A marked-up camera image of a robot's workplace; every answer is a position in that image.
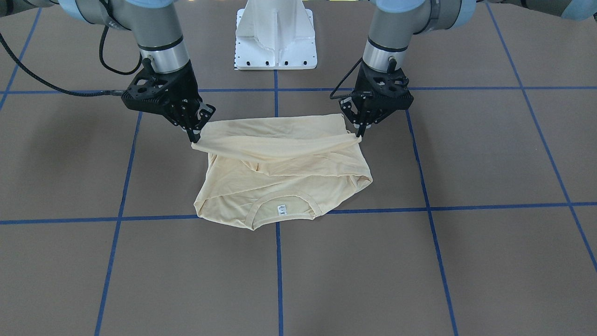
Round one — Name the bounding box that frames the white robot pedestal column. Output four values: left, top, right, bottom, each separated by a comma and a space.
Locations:
234, 0, 318, 70

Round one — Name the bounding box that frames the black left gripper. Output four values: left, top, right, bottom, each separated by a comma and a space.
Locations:
340, 63, 414, 138

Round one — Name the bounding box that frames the cream long-sleeve printed shirt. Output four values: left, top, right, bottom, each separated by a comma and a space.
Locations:
192, 113, 373, 231

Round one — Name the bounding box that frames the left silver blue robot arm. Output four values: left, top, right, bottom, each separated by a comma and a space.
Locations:
330, 0, 477, 137

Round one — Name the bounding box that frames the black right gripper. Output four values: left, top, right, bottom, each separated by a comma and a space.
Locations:
121, 60, 217, 143

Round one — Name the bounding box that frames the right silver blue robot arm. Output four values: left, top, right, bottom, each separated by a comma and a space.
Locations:
1, 0, 215, 143

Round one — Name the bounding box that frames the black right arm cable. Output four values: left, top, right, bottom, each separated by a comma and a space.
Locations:
0, 23, 143, 98

